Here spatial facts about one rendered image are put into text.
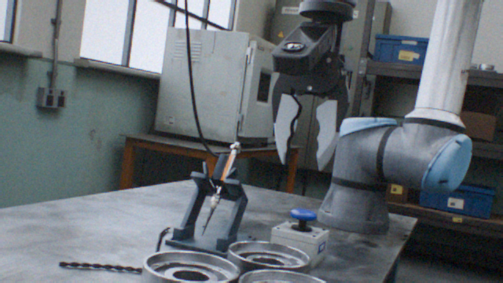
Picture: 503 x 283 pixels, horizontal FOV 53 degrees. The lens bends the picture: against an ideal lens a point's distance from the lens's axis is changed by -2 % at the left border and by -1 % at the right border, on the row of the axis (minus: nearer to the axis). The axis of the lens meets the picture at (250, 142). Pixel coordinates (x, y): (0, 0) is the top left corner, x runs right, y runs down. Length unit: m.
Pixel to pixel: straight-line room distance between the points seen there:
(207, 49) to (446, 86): 2.08
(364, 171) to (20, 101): 1.76
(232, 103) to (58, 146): 0.94
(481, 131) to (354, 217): 3.00
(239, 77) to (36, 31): 1.07
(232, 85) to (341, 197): 1.88
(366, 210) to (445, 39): 0.36
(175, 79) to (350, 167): 2.09
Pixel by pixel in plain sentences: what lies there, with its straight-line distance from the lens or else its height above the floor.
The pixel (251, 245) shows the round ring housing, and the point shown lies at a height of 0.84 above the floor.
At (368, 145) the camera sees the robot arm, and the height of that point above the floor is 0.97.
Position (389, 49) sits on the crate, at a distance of 4.12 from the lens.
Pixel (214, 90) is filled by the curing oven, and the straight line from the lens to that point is 2.90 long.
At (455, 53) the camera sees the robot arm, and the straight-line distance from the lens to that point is 1.04.
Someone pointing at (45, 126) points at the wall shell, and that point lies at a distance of 2.59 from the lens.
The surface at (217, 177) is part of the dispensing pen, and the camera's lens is 0.79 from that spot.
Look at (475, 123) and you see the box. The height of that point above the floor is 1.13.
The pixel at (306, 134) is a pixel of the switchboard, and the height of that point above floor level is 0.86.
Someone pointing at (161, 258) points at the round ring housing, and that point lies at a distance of 0.60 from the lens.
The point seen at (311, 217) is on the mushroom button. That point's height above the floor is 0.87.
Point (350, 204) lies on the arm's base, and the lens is 1.05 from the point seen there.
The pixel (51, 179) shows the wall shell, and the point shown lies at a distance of 2.68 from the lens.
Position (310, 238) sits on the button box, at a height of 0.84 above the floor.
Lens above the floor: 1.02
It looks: 4 degrees down
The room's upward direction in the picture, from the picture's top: 8 degrees clockwise
